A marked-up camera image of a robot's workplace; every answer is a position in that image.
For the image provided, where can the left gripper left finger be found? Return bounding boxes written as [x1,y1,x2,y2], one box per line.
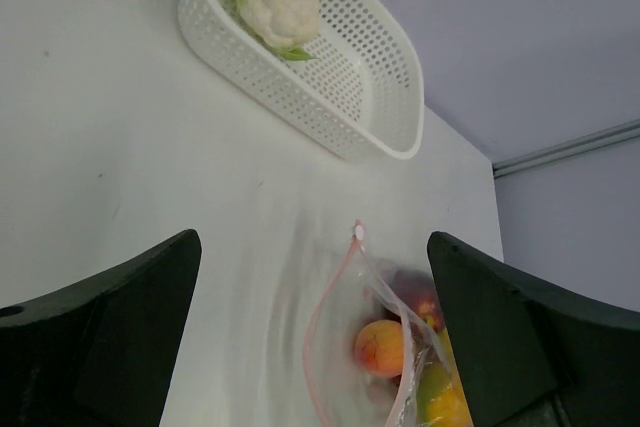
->
[1,229,202,426]

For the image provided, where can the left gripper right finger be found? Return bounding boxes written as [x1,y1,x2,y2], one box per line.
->
[426,232,639,426]

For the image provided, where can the clear zip top bag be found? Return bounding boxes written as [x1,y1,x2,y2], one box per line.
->
[303,223,473,426]

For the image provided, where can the yellow green fake mango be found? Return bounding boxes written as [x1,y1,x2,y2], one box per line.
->
[416,329,473,427]

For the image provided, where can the dark purple fake fruit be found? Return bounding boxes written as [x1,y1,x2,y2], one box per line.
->
[390,269,445,333]

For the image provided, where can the orange red fake peach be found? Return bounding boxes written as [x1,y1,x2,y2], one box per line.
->
[354,320,404,378]

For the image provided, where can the white perforated plastic basket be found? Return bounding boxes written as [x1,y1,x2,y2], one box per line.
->
[177,0,424,161]

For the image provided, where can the right aluminium frame post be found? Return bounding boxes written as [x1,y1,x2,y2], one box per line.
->
[493,120,639,179]

